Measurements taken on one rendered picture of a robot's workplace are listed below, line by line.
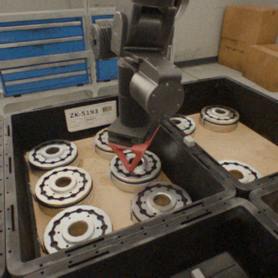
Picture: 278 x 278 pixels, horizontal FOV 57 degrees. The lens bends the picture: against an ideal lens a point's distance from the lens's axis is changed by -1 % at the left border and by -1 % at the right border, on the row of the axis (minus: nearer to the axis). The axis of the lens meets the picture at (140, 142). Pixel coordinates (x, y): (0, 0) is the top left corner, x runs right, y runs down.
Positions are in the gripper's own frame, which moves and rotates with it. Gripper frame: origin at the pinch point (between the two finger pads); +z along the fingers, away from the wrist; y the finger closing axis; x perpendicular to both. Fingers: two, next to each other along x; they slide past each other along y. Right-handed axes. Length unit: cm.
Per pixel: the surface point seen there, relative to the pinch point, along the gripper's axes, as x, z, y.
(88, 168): 10.2, 4.4, -1.7
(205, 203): -15.0, -6.4, -12.4
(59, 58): 124, 35, 139
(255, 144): -23.4, 4.2, 21.0
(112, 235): -5.7, -6.5, -21.3
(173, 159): -7.4, -1.5, 1.1
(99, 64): 102, 47, 167
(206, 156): -13.4, -6.1, -1.8
